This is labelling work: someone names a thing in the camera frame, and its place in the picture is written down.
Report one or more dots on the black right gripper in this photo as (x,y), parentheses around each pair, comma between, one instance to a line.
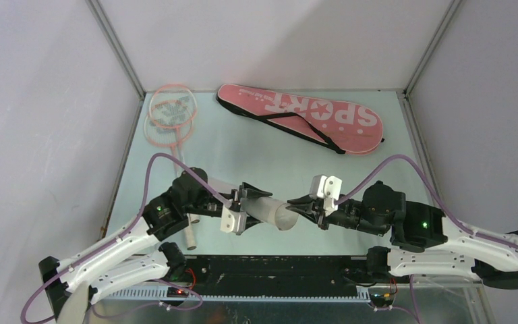
(303,205)

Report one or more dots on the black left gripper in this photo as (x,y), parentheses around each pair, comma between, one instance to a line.
(247,191)

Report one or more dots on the white shuttlecock tube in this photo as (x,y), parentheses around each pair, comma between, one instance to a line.
(267,209)

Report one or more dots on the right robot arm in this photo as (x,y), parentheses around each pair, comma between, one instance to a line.
(423,239)

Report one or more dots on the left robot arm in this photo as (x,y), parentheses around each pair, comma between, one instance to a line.
(139,251)

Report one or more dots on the pink sport racket bag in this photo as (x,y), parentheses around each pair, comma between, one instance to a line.
(343,127)

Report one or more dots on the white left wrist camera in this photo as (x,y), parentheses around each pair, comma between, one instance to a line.
(233,219)

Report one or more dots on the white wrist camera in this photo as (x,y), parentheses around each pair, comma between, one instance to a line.
(233,219)
(326,190)

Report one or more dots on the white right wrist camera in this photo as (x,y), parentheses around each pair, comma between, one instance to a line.
(326,190)

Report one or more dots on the aluminium front frame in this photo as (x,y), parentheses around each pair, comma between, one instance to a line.
(421,300)

